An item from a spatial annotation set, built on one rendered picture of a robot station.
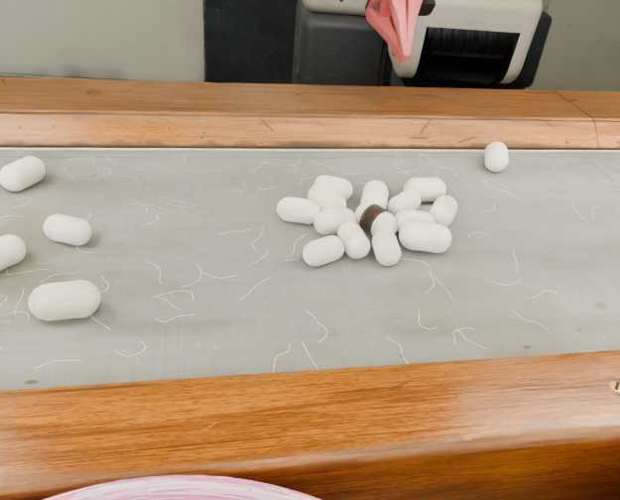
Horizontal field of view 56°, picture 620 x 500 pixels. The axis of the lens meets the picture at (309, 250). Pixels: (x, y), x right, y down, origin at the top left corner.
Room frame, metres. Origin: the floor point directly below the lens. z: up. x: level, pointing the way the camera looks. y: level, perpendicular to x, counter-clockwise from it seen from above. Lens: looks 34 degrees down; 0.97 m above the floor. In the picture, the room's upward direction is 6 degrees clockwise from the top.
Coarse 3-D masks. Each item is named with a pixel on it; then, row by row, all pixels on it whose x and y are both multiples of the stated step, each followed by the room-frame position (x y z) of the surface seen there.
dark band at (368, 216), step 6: (372, 204) 0.38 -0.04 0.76; (366, 210) 0.37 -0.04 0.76; (372, 210) 0.37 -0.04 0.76; (378, 210) 0.37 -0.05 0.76; (384, 210) 0.37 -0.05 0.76; (366, 216) 0.37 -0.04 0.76; (372, 216) 0.37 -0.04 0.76; (360, 222) 0.37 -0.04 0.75; (366, 222) 0.37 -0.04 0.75; (372, 222) 0.36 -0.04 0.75; (366, 228) 0.37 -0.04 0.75
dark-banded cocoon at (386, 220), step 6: (360, 204) 0.38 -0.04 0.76; (366, 204) 0.38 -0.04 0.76; (360, 210) 0.38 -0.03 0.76; (360, 216) 0.37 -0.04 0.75; (378, 216) 0.37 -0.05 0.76; (384, 216) 0.37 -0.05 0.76; (390, 216) 0.37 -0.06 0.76; (378, 222) 0.36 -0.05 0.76; (384, 222) 0.36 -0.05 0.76; (390, 222) 0.36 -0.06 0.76; (396, 222) 0.37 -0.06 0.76; (372, 228) 0.36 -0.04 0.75; (378, 228) 0.36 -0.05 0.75; (384, 228) 0.36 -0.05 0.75; (390, 228) 0.36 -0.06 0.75; (396, 228) 0.36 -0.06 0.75; (372, 234) 0.36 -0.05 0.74
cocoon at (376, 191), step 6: (366, 186) 0.42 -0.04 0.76; (372, 186) 0.41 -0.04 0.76; (378, 186) 0.41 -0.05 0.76; (384, 186) 0.42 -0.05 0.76; (366, 192) 0.40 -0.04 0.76; (372, 192) 0.40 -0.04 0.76; (378, 192) 0.40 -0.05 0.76; (384, 192) 0.41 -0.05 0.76; (366, 198) 0.40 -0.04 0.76; (372, 198) 0.39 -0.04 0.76; (378, 198) 0.39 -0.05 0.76; (384, 198) 0.40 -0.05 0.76; (378, 204) 0.39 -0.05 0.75; (384, 204) 0.39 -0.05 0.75
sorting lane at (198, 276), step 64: (0, 192) 0.38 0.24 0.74; (64, 192) 0.39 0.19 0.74; (128, 192) 0.40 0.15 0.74; (192, 192) 0.41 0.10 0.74; (256, 192) 0.42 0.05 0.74; (448, 192) 0.45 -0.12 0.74; (512, 192) 0.46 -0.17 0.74; (576, 192) 0.47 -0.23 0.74; (64, 256) 0.31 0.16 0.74; (128, 256) 0.31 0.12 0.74; (192, 256) 0.32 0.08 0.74; (256, 256) 0.33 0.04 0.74; (448, 256) 0.35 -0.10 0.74; (512, 256) 0.36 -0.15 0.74; (576, 256) 0.37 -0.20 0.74; (0, 320) 0.24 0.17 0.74; (64, 320) 0.25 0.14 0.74; (128, 320) 0.25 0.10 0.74; (192, 320) 0.26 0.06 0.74; (256, 320) 0.26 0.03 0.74; (320, 320) 0.27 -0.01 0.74; (384, 320) 0.27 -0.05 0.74; (448, 320) 0.28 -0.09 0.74; (512, 320) 0.29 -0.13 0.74; (576, 320) 0.29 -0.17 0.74; (0, 384) 0.20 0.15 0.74; (64, 384) 0.20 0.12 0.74
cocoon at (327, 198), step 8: (320, 184) 0.40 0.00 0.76; (312, 192) 0.40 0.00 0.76; (320, 192) 0.39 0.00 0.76; (328, 192) 0.39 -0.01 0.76; (336, 192) 0.39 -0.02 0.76; (320, 200) 0.39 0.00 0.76; (328, 200) 0.38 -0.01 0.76; (336, 200) 0.38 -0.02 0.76; (344, 200) 0.39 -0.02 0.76; (320, 208) 0.38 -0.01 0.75; (328, 208) 0.38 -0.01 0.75
